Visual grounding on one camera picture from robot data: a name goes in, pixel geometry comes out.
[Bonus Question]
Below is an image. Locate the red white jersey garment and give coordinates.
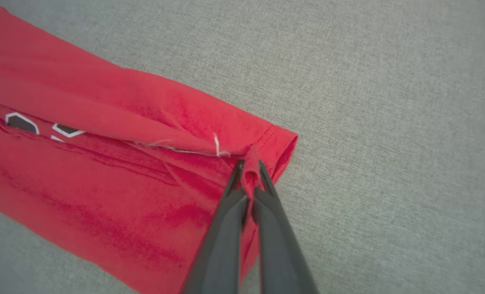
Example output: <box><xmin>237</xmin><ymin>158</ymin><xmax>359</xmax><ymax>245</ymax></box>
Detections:
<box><xmin>0</xmin><ymin>0</ymin><xmax>299</xmax><ymax>294</ymax></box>

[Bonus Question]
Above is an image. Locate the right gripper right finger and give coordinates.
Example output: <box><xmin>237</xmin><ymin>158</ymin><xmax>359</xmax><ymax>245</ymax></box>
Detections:
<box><xmin>252</xmin><ymin>160</ymin><xmax>319</xmax><ymax>294</ymax></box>

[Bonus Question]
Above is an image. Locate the grey fabric work surface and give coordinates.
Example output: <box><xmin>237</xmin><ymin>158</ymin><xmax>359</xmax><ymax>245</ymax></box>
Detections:
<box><xmin>0</xmin><ymin>0</ymin><xmax>485</xmax><ymax>294</ymax></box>

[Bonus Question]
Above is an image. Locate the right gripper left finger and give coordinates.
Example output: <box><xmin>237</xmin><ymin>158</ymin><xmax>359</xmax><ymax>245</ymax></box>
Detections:
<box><xmin>181</xmin><ymin>159</ymin><xmax>250</xmax><ymax>294</ymax></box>

